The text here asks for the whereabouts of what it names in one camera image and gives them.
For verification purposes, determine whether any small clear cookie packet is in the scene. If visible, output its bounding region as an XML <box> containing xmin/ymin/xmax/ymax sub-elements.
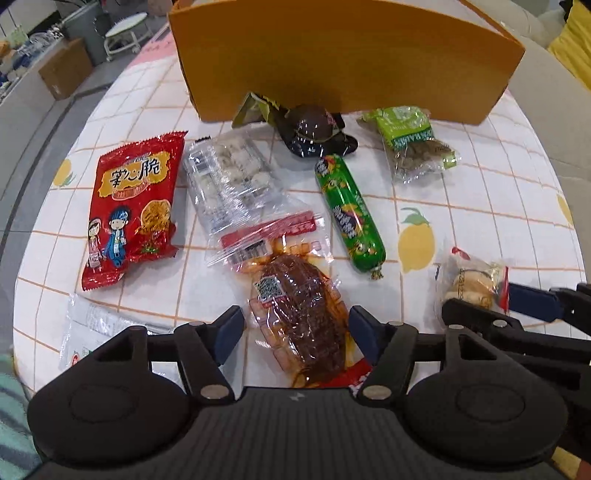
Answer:
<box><xmin>434</xmin><ymin>247</ymin><xmax>511</xmax><ymax>315</ymax></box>

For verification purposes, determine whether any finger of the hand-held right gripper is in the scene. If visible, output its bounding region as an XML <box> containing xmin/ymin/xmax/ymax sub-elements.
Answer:
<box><xmin>501</xmin><ymin>281</ymin><xmax>591</xmax><ymax>324</ymax></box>
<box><xmin>441</xmin><ymin>298</ymin><xmax>591</xmax><ymax>370</ymax></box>

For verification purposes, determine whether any teal cloth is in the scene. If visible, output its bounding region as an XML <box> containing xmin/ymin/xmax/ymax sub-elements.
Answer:
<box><xmin>0</xmin><ymin>353</ymin><xmax>42</xmax><ymax>476</ymax></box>

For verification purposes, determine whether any brown cardboard box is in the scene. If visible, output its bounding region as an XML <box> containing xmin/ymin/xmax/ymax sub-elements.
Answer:
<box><xmin>38</xmin><ymin>38</ymin><xmax>93</xmax><ymax>101</ymax></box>

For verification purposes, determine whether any clear braised meat packet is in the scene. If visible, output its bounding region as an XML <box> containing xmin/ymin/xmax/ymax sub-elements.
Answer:
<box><xmin>205</xmin><ymin>210</ymin><xmax>375</xmax><ymax>398</ymax></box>

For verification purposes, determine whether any dark snack packet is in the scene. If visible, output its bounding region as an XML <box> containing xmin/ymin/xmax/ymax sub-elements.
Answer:
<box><xmin>272</xmin><ymin>104</ymin><xmax>360</xmax><ymax>160</ymax></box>

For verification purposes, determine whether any orange cardboard box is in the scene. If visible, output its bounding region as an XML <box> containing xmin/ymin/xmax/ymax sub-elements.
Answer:
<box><xmin>167</xmin><ymin>0</ymin><xmax>526</xmax><ymax>126</ymax></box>

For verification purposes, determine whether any green sausage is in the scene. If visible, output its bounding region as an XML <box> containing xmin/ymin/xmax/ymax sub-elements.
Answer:
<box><xmin>315</xmin><ymin>154</ymin><xmax>386</xmax><ymax>281</ymax></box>

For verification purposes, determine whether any olive green snack packet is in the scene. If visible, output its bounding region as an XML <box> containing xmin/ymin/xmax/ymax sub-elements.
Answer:
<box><xmin>232</xmin><ymin>91</ymin><xmax>289</xmax><ymax>129</ymax></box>

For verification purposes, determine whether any white round stool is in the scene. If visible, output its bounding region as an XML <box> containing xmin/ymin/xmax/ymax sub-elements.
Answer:
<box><xmin>104</xmin><ymin>14</ymin><xmax>153</xmax><ymax>61</ymax></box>

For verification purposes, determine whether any yellow cushion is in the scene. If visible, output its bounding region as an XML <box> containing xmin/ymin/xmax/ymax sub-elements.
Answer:
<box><xmin>547</xmin><ymin>0</ymin><xmax>591</xmax><ymax>93</ymax></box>

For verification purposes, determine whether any white snack packet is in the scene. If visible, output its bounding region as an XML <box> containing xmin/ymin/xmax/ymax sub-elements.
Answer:
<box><xmin>58</xmin><ymin>293</ymin><xmax>176</xmax><ymax>370</ymax></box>

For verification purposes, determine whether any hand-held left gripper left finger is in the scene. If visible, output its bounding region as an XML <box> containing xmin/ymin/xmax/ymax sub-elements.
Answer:
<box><xmin>92</xmin><ymin>305</ymin><xmax>245</xmax><ymax>401</ymax></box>

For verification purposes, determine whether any beige sofa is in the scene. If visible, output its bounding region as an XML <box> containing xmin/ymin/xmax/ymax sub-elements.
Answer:
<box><xmin>462</xmin><ymin>0</ymin><xmax>591</xmax><ymax>222</ymax></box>

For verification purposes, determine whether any clear packet of white candies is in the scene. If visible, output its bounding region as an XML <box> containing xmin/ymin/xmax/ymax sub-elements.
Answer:
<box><xmin>182</xmin><ymin>130</ymin><xmax>296</xmax><ymax>241</ymax></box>

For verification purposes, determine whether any green raisin packet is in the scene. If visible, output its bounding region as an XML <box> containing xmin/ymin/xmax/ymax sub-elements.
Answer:
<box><xmin>358</xmin><ymin>106</ymin><xmax>462</xmax><ymax>185</ymax></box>

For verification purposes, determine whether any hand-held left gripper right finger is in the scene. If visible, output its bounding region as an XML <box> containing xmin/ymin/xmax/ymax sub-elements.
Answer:
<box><xmin>348</xmin><ymin>305</ymin><xmax>497</xmax><ymax>401</ymax></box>

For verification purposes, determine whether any red cartoon snack packet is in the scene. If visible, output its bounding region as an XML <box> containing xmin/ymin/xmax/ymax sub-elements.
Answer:
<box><xmin>81</xmin><ymin>130</ymin><xmax>189</xmax><ymax>292</ymax></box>

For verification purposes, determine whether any white low cabinet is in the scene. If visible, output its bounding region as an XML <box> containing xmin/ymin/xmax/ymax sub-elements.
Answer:
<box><xmin>0</xmin><ymin>65</ymin><xmax>61</xmax><ymax>185</ymax></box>

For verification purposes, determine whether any lemon print tablecloth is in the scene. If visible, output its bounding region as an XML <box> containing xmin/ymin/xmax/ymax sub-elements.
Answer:
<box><xmin>11</xmin><ymin>18</ymin><xmax>587</xmax><ymax>402</ymax></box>

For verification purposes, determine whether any grey trash bin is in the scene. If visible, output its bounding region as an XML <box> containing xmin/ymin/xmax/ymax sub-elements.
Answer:
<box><xmin>62</xmin><ymin>0</ymin><xmax>109</xmax><ymax>65</ymax></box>

